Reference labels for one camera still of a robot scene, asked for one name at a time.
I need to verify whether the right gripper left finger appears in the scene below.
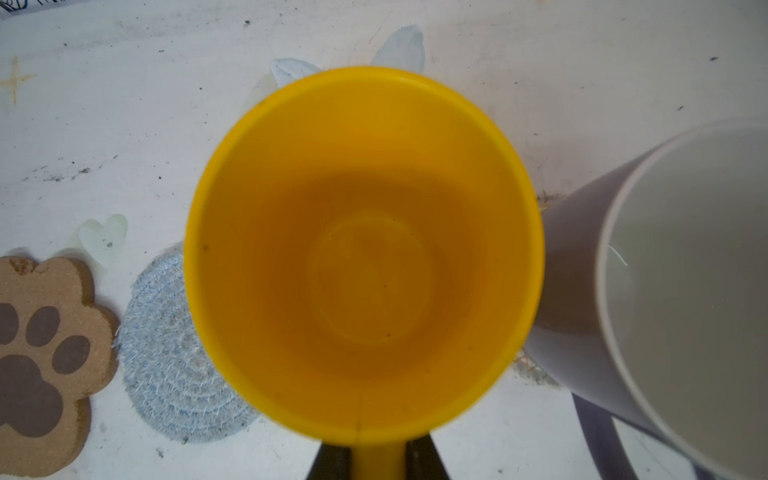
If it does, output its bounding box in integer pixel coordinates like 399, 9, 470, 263
306, 443, 352, 480

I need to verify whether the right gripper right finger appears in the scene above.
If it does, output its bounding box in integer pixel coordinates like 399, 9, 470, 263
405, 434, 450, 480

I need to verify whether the multicolour woven round coaster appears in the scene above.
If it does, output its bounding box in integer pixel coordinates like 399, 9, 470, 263
510, 351, 560, 388

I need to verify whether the grey woven round coaster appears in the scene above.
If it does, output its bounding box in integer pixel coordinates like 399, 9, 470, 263
115, 246, 260, 443

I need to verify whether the yellow mug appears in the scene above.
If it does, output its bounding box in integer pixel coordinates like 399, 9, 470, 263
184, 66, 545, 479

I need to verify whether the lavender mug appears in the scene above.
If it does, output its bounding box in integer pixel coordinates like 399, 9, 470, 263
524, 119, 767, 479

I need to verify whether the brown paw print coaster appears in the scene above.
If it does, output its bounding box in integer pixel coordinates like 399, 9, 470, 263
1, 256, 119, 477

